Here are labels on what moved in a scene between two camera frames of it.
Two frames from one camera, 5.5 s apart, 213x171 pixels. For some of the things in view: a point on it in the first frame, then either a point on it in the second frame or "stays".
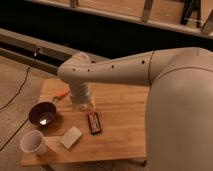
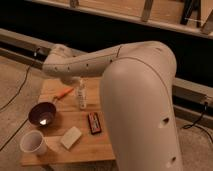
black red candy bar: x=95 y=124 stays
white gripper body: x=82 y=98 to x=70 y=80
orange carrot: x=64 y=92 stays
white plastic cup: x=33 y=143 stays
